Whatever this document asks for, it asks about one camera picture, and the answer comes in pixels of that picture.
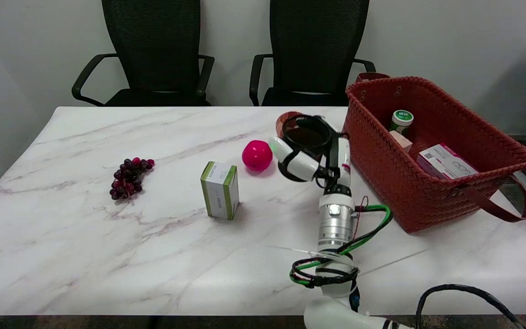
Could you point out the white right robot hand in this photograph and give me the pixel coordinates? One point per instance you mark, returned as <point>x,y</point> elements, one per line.
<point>300,165</point>

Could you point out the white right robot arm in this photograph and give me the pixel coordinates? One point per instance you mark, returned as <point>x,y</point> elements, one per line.
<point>336,228</point>

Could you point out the brown woven storage basket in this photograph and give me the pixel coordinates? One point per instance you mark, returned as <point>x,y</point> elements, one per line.
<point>427,151</point>

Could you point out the pink ball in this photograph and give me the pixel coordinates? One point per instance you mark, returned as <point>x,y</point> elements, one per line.
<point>257,156</point>

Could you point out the green and white box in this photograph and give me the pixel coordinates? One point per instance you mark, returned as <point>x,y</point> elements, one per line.
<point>220,189</point>

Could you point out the small pale pink box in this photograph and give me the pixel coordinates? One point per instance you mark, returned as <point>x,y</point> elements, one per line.
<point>401,140</point>

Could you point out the green lid white bottle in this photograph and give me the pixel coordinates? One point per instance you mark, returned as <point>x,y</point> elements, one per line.
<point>401,121</point>

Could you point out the black mesh office chair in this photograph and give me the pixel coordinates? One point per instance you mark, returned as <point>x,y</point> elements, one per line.
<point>313,52</point>
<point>153,52</point>

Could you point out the pink and white box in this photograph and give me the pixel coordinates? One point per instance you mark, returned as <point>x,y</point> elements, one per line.
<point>445,165</point>

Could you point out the dark red grape bunch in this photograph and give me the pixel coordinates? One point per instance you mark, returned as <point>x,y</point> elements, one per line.
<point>128,178</point>

